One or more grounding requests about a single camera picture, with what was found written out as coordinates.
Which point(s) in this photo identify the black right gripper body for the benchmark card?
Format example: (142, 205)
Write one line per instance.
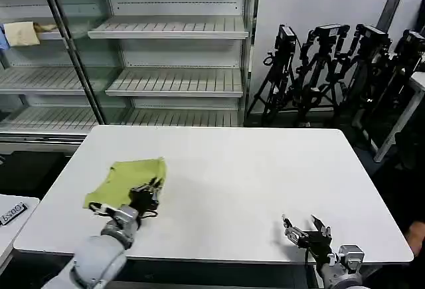
(315, 242)

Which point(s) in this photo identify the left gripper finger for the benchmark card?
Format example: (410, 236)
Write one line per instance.
(151, 184)
(159, 185)

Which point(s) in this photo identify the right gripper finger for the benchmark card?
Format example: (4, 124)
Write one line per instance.
(322, 226)
(292, 229)

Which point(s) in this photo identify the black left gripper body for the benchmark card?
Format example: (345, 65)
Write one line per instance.
(142, 199)

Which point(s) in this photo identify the yellow-green shirt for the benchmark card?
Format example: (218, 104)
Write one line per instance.
(129, 177)

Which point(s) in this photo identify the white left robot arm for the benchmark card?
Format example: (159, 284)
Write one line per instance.
(99, 252)

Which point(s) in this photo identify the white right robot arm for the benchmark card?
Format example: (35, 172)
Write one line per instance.
(345, 265)

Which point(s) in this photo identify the person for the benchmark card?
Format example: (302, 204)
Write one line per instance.
(417, 236)

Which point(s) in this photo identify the black label plate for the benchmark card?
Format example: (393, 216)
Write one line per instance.
(13, 212)

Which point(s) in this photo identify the small white side table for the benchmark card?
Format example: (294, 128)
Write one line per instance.
(15, 232)

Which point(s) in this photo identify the white open shelf unit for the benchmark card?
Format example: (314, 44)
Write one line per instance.
(176, 53)

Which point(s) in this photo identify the glass-fronted shelf unit with cloths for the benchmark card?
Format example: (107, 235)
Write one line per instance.
(36, 69)

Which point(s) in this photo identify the white desk with leg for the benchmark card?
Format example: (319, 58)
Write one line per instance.
(416, 84)

